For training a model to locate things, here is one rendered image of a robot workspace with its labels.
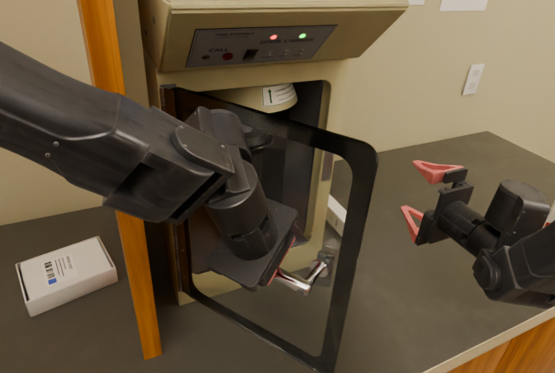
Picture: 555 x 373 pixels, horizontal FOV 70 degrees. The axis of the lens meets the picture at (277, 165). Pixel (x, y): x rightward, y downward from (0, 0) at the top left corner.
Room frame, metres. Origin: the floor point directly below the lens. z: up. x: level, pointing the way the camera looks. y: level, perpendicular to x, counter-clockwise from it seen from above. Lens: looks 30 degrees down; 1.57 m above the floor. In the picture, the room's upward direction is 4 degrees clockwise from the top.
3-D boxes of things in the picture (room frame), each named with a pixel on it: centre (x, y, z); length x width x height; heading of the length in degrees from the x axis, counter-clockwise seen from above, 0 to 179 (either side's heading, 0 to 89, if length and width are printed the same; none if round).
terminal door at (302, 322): (0.44, 0.03, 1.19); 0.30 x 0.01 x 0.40; 60
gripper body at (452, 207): (0.51, -0.29, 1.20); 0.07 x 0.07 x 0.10; 27
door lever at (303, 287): (0.38, -0.02, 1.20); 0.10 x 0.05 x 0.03; 60
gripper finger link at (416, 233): (0.57, -0.26, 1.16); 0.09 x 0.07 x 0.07; 27
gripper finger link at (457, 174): (0.57, -0.26, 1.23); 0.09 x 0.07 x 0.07; 27
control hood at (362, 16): (0.55, 0.00, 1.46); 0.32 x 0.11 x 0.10; 117
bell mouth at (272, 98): (0.70, 0.06, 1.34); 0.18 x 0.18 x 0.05
